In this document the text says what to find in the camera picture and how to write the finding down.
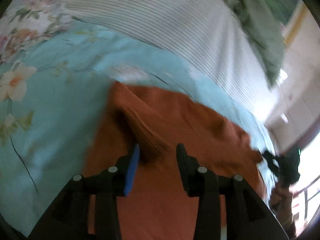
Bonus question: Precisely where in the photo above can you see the rust brown knit sweater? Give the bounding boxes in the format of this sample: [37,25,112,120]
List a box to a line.
[84,82,266,239]

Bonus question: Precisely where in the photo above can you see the light blue floral sheet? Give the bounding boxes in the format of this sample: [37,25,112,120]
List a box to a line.
[1,21,274,235]

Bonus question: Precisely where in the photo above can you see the white floral cloth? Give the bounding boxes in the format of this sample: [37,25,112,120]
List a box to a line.
[1,0,73,64]

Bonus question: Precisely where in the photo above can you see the gold framed landscape picture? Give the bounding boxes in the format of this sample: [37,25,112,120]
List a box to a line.
[265,0,307,47]

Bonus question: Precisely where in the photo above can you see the striped white pillow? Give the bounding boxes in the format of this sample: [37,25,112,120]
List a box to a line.
[65,0,278,122]

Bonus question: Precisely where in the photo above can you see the green pillow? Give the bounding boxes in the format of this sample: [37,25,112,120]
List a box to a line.
[223,0,285,88]

